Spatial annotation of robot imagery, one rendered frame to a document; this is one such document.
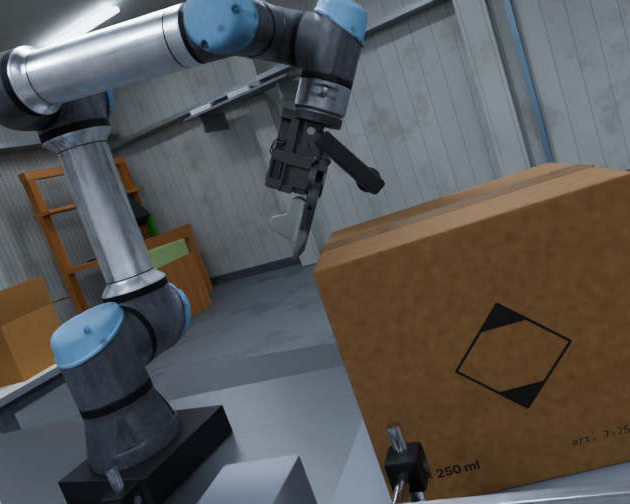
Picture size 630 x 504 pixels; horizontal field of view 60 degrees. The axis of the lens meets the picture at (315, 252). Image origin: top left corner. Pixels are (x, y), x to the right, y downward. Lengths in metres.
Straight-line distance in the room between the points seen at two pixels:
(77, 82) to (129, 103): 8.00
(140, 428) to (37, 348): 1.70
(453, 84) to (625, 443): 6.12
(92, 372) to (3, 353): 1.67
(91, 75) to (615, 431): 0.73
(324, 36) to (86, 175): 0.46
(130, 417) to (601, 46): 6.06
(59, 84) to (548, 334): 0.68
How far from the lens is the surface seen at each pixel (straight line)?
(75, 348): 0.90
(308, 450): 0.84
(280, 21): 0.79
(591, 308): 0.56
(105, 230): 0.99
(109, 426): 0.92
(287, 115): 0.79
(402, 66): 6.75
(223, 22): 0.68
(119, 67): 0.78
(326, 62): 0.78
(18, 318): 2.56
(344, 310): 0.53
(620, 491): 0.42
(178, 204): 8.52
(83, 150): 1.00
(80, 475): 1.00
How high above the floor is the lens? 1.21
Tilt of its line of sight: 9 degrees down
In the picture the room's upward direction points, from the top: 19 degrees counter-clockwise
